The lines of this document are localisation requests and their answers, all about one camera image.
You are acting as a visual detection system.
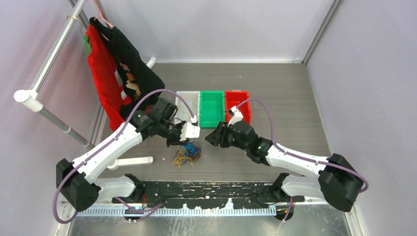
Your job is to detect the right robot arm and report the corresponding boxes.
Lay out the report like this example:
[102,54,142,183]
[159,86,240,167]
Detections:
[205,121,368,212]

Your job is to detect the green plastic bin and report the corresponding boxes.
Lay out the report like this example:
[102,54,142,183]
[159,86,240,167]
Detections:
[199,91,225,128]

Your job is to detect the black shirt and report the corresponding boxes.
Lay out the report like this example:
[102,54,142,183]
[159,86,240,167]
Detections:
[89,17,165,118]

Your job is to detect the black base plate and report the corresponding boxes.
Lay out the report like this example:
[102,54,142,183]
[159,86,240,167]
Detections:
[122,181,290,209]

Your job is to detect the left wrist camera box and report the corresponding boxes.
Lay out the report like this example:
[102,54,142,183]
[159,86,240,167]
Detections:
[180,122,201,142]

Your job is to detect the red shirt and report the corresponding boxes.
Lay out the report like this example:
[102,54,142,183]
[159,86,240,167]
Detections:
[86,25,132,131]

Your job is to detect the coloured cable bundle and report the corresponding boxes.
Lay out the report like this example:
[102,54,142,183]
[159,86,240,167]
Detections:
[172,142,203,169]

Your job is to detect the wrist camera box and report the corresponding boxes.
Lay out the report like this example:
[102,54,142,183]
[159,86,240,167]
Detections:
[180,122,201,142]
[228,106,243,126]

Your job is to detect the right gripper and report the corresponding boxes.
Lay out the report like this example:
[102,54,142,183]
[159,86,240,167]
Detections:
[205,121,249,152]

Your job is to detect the green hanger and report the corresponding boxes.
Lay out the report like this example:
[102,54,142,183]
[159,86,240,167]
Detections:
[83,34,91,56]

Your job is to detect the white plastic bin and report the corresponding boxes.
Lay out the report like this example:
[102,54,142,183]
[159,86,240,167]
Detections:
[175,91,201,122]

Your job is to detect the red plastic bin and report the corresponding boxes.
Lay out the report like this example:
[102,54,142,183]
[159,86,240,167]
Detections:
[224,90,251,124]

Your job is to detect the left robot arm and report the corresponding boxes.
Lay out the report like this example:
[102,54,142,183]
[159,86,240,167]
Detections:
[56,98,200,212]

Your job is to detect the metal clothes rack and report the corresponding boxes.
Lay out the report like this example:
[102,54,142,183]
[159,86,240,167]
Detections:
[13,0,157,171]

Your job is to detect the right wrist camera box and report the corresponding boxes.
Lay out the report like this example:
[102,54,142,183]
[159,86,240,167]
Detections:
[228,106,243,126]

